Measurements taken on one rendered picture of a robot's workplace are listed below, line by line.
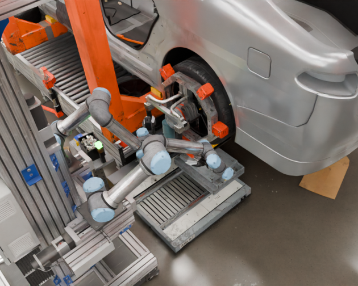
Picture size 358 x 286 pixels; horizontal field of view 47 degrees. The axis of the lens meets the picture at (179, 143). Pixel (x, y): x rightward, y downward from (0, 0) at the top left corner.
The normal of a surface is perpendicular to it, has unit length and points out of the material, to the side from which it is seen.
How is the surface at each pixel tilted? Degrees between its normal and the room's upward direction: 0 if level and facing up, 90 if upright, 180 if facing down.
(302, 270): 0
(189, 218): 0
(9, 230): 90
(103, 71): 90
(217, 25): 81
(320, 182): 1
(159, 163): 86
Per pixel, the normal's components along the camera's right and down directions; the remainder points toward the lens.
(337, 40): 0.15, -0.51
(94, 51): 0.65, 0.49
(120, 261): -0.08, -0.72
